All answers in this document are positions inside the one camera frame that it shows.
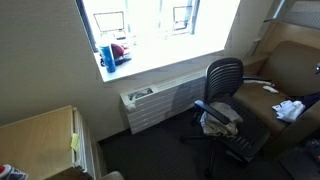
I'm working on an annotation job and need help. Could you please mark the white cloth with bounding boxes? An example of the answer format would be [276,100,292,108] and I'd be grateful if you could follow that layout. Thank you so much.
[271,99,306,123]

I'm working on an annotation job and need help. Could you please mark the black mesh office chair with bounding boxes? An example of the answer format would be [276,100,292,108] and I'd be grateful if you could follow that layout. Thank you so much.
[179,57,272,178]

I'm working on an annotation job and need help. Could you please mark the beige crumpled cloth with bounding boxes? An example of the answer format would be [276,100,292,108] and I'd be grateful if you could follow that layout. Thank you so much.
[199,101,244,138]

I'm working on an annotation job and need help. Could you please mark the brown leather couch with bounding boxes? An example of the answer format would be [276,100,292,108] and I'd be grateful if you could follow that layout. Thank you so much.
[231,21,320,158]

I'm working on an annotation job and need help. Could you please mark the dark blue cloth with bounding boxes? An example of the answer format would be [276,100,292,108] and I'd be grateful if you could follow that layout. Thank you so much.
[293,92,320,110]

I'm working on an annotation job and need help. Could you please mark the dark red cap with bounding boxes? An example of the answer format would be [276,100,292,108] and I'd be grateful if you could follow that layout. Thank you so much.
[110,42,133,66]

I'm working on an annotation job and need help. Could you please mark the blue bottle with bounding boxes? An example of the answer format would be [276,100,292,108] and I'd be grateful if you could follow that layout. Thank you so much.
[98,41,117,74]

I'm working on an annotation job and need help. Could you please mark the dark framed window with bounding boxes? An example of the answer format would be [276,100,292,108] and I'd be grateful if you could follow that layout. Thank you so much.
[75,0,242,83]

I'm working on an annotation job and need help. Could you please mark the yellow sticky note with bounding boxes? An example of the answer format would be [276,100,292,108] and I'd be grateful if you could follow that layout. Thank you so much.
[70,132,81,152]

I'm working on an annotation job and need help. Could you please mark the long white paper strip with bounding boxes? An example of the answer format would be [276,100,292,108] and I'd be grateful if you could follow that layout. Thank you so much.
[252,78,275,86]

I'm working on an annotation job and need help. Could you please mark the small white crumpled paper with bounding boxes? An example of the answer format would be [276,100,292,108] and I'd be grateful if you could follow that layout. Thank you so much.
[262,85,280,95]

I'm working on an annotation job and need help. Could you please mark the light wooden drawer cabinet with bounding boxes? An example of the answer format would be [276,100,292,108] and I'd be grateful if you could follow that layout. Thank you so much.
[0,105,103,180]

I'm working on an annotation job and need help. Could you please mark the red white small bottle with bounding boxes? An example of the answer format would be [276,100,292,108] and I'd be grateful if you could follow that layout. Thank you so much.
[0,163,30,180]

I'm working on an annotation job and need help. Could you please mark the white wall heater unit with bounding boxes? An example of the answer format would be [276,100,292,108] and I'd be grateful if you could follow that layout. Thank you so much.
[119,69,208,135]

